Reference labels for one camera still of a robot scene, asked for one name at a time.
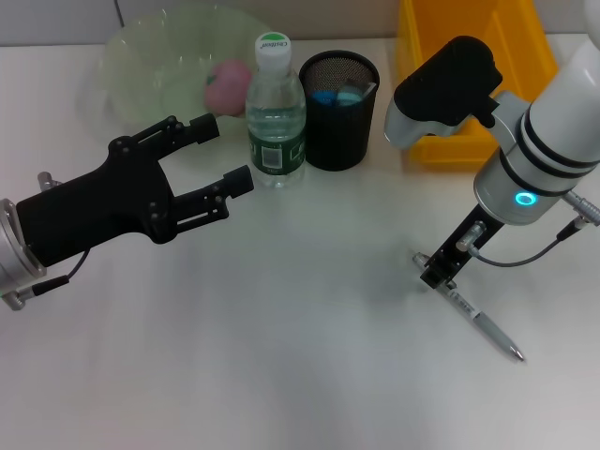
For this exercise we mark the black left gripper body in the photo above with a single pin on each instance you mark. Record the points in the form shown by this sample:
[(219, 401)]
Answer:
[(89, 215)]

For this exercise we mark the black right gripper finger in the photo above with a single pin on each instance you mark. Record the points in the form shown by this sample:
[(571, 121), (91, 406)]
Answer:
[(448, 279), (432, 276)]

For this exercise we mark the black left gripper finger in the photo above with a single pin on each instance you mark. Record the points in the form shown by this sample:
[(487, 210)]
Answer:
[(239, 183), (204, 129)]

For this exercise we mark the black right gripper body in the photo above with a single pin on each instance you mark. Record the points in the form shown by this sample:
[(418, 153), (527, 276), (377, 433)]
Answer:
[(464, 244)]

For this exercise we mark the pink toy peach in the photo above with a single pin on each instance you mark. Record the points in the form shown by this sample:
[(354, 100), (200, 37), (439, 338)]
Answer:
[(225, 89)]

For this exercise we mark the clear grey ballpoint pen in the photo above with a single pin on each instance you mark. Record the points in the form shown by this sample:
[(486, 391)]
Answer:
[(492, 330)]

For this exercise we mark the clear green-label water bottle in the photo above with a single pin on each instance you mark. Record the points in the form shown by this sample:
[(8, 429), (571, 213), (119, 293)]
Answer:
[(276, 103)]

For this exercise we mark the blue sheathed scissors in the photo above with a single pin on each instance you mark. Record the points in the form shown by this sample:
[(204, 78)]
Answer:
[(325, 98)]

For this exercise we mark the transparent plastic ruler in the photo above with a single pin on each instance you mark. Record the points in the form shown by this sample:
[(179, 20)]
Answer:
[(370, 89)]

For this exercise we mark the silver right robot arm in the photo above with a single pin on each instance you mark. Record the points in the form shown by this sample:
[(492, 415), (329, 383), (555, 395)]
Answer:
[(548, 140)]

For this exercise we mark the green translucent fruit bowl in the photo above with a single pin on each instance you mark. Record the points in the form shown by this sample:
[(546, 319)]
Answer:
[(154, 84)]

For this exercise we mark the black mesh pen holder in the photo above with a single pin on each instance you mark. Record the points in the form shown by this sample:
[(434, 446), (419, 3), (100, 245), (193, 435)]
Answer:
[(337, 136)]

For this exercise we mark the yellow plastic bin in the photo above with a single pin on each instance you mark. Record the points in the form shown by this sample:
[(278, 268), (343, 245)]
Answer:
[(445, 23)]

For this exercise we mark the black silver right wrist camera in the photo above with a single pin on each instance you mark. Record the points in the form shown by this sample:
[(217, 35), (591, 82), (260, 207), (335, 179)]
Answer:
[(445, 89)]

